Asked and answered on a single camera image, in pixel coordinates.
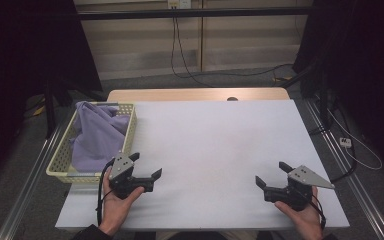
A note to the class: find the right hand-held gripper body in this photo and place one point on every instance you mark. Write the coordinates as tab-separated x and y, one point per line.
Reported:
296	186

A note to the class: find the silver metal floor rail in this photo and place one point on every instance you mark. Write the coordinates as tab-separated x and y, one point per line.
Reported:
30	186
356	186

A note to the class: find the white power adapter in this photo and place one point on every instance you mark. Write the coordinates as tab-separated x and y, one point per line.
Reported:
345	142

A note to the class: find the cream perforated plastic basket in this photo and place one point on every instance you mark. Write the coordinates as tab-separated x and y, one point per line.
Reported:
60	160

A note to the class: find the black horizontal metal bar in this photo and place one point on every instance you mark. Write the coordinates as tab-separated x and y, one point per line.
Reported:
193	13

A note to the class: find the black curtain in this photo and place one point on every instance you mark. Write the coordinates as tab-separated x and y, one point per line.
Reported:
363	66
20	66

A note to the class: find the person's left hand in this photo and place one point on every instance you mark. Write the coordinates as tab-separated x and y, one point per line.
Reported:
116	206

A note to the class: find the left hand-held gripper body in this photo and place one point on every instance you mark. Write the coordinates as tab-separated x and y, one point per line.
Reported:
122	166

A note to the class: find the purple cloth garment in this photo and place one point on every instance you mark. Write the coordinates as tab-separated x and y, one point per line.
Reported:
96	136

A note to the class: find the black metal stand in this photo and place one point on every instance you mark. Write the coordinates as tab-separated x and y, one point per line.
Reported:
50	110

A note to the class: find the white wall socket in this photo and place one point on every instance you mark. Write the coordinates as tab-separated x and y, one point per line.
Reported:
179	3

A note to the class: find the person's right hand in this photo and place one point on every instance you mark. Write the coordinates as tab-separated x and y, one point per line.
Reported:
305	220

